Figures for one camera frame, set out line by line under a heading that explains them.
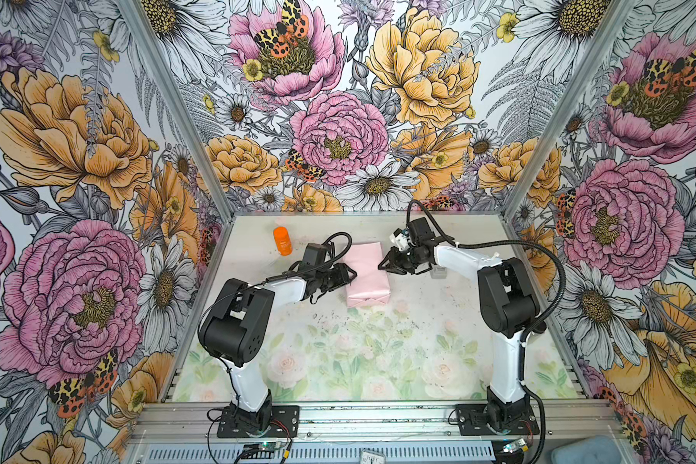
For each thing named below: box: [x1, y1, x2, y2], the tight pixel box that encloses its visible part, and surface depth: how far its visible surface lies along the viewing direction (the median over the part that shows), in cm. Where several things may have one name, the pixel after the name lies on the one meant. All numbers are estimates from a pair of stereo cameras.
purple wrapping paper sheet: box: [344, 241, 391, 309], surface depth 96 cm
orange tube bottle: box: [273, 226, 293, 257], surface depth 107 cm
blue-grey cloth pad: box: [551, 435, 630, 464], surface depth 70 cm
